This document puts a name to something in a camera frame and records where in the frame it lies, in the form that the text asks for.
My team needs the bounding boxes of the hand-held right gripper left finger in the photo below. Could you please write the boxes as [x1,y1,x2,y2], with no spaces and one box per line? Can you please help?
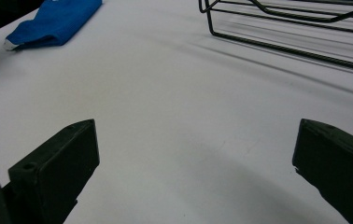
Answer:
[7,119,101,224]

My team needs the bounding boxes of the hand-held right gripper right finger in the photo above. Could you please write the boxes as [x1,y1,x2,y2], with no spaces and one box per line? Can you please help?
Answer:
[291,118,353,224]

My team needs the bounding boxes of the blue cloth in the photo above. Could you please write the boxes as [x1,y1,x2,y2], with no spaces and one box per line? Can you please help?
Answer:
[3,0,104,52]

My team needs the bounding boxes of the black wire rack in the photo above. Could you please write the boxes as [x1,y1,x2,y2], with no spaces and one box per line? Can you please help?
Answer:
[198,0,353,75]

